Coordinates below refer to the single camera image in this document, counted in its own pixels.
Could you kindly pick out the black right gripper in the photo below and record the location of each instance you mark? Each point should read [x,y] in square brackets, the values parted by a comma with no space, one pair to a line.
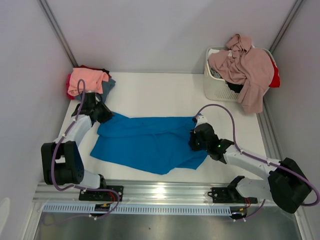
[193,147]

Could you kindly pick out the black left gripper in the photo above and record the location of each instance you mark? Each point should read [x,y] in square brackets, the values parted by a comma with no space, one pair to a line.
[108,113]

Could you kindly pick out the blue t shirt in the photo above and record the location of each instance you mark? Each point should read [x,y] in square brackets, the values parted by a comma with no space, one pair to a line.
[152,144]

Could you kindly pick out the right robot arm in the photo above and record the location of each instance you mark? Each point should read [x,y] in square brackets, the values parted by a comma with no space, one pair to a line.
[280,181]

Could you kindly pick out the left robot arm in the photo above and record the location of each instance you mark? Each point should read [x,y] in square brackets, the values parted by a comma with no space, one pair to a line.
[61,159]

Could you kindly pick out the grey blue folded shirt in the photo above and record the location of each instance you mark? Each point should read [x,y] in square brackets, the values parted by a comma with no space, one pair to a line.
[106,87]

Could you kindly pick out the salmon pink folded shirt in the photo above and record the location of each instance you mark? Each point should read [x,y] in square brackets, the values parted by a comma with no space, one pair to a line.
[93,78]

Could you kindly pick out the black folded shirt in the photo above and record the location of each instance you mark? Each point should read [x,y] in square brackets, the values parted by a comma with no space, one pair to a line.
[105,71]

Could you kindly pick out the white laundry basket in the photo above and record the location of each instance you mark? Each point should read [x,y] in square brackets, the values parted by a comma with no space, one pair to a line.
[217,89]

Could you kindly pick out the grey garment in basket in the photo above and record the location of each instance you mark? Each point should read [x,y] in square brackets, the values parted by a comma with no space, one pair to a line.
[214,73]

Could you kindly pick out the dusty pink shirt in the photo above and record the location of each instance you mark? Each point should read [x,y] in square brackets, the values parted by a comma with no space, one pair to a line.
[242,64]

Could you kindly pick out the red shirt in basket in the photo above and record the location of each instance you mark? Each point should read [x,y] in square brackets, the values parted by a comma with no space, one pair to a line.
[276,82]

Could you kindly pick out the left corner metal profile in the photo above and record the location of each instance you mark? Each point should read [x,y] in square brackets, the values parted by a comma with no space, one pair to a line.
[50,16]

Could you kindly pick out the corner metal profile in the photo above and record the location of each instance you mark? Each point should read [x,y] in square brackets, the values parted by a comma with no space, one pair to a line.
[50,16]
[294,11]

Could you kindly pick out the right corner metal profile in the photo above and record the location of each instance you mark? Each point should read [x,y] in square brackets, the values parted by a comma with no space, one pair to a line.
[294,11]

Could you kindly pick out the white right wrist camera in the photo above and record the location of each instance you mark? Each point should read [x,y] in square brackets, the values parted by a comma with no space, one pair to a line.
[199,120]

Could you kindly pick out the aluminium mounting rail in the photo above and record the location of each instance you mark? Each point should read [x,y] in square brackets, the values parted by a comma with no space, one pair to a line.
[138,192]

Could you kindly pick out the white slotted cable duct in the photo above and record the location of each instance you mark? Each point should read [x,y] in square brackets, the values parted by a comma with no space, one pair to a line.
[191,210]

